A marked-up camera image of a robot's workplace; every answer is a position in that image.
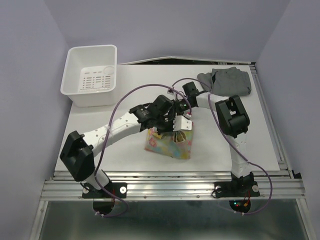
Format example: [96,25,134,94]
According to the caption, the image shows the floral pastel skirt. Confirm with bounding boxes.
[144,127,194,160]

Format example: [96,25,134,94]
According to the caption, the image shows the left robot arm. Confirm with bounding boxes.
[59,95,174,197]

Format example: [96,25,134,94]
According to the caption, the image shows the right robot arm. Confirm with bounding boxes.
[168,81,257,198]

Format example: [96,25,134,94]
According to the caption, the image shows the folded grey skirt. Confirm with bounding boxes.
[197,67,252,97]

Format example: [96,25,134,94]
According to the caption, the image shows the white plastic basket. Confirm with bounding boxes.
[60,44,117,108]

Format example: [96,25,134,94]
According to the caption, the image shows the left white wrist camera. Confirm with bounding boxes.
[172,115,193,132]

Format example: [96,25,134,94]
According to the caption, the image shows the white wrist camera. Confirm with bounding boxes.
[167,88,174,95]
[172,115,193,132]

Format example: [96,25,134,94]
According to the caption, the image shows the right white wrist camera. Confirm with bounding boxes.
[167,88,174,95]

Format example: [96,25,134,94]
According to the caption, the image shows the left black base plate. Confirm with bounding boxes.
[81,181,128,200]

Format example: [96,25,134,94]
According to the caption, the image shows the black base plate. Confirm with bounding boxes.
[81,181,128,200]
[211,181,260,199]

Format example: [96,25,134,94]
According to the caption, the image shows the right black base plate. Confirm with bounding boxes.
[211,181,260,199]

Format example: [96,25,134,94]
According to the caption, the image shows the aluminium front rail frame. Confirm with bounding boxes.
[30,64,316,240]

